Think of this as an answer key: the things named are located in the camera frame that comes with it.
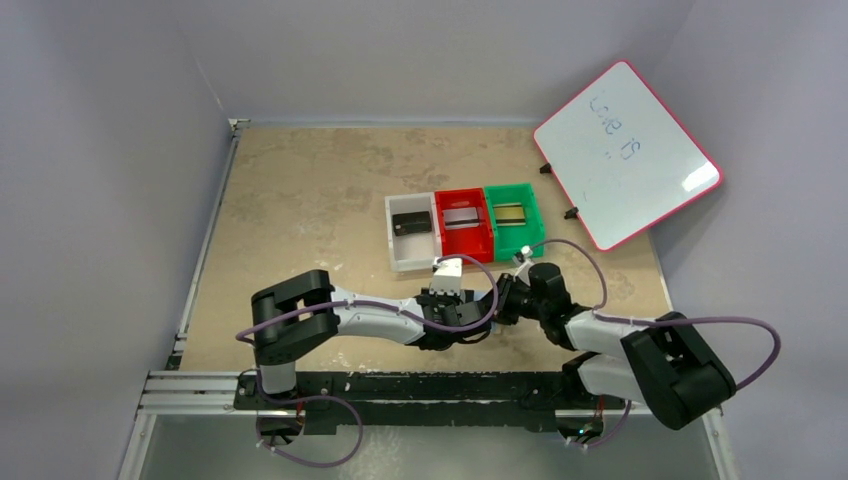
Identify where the green plastic bin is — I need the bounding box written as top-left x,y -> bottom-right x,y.
483,183 -> 546,262

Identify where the silver credit card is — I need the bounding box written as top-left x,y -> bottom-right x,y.
442,207 -> 481,230

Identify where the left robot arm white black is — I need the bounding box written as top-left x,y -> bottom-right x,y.
236,269 -> 502,396

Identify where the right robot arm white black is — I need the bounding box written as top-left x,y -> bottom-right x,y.
489,262 -> 738,430

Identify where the gold credit card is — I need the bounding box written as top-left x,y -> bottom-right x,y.
493,203 -> 526,227

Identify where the black credit card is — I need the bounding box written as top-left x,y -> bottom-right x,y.
391,211 -> 433,237

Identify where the white plastic bin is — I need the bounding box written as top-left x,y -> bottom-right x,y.
384,192 -> 442,272

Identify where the red plastic bin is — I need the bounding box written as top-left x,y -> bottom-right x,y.
435,187 -> 495,263

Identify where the pink framed whiteboard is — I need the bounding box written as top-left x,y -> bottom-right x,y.
533,60 -> 723,251

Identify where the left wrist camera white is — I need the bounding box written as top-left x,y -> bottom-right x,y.
427,258 -> 463,297

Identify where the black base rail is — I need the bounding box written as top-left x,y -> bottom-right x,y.
233,371 -> 625,435

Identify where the aluminium table frame rail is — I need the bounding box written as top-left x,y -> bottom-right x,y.
137,119 -> 251,415

